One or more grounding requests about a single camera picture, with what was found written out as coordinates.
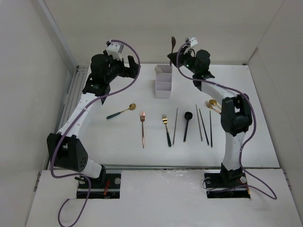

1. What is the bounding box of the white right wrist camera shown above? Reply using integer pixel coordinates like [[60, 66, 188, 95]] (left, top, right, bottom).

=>
[[185, 37, 198, 49]]

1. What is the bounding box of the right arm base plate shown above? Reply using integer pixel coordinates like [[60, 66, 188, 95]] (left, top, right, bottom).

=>
[[203, 170, 250, 199]]

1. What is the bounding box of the aluminium rail frame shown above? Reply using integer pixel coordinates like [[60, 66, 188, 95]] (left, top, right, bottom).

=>
[[46, 65, 88, 171]]

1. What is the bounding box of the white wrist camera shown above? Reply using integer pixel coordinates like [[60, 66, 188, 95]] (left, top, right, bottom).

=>
[[106, 40, 124, 61], [185, 37, 198, 49]]

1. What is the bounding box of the rose gold fork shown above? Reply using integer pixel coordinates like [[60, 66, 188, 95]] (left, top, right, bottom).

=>
[[140, 111, 145, 148]]

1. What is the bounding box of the black spoon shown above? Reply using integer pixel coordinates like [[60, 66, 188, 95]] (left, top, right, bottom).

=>
[[183, 112, 193, 142]]

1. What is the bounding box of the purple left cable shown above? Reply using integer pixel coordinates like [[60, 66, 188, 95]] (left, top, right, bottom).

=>
[[51, 39, 142, 227]]

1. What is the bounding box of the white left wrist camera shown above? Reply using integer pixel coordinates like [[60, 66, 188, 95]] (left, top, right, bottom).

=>
[[106, 40, 124, 61]]

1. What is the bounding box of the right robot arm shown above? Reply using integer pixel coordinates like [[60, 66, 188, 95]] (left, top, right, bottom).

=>
[[168, 47, 255, 189]]

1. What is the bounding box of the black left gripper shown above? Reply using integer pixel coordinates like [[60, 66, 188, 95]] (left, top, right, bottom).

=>
[[104, 50, 140, 83]]

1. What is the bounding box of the white ceramic spoon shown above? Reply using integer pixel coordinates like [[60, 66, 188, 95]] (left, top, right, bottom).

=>
[[155, 65, 162, 73]]

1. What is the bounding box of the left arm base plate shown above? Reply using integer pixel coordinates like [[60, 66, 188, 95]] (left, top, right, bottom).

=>
[[74, 172, 121, 199]]

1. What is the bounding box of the brown wooden spoon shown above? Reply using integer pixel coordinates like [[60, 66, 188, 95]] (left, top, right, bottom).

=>
[[171, 36, 176, 54]]

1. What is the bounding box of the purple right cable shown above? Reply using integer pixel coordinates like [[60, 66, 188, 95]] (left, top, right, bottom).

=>
[[177, 42, 277, 200]]

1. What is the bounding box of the white compartment organizer box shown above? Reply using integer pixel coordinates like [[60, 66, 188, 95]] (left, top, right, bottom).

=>
[[155, 64, 172, 98]]

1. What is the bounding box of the black chopstick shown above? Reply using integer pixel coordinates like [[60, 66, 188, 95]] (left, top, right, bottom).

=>
[[199, 108, 210, 146], [209, 111, 213, 148]]

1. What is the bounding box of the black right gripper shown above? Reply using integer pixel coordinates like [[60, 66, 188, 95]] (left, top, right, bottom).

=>
[[166, 46, 198, 75]]

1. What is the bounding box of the purple cable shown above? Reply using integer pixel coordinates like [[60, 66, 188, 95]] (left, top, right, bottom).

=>
[[177, 42, 277, 200], [51, 39, 142, 227]]

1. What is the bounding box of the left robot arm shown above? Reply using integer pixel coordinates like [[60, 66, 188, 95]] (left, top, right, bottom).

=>
[[47, 52, 141, 188]]

